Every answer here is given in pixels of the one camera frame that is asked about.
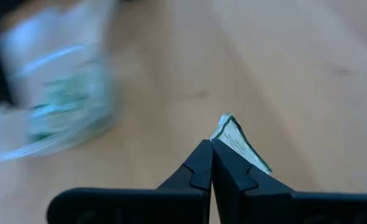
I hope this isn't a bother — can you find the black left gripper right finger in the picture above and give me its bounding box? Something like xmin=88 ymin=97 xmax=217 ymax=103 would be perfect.
xmin=212 ymin=138 xmax=367 ymax=224

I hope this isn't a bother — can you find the green white truvia packet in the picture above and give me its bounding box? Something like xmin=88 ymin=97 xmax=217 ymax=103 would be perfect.
xmin=209 ymin=112 xmax=273 ymax=175

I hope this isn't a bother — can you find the clear plastic bin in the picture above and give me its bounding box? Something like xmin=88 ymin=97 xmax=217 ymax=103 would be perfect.
xmin=0 ymin=0 xmax=122 ymax=164

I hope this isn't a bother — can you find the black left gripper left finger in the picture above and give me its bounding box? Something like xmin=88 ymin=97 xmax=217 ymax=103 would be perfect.
xmin=46 ymin=139 xmax=214 ymax=224

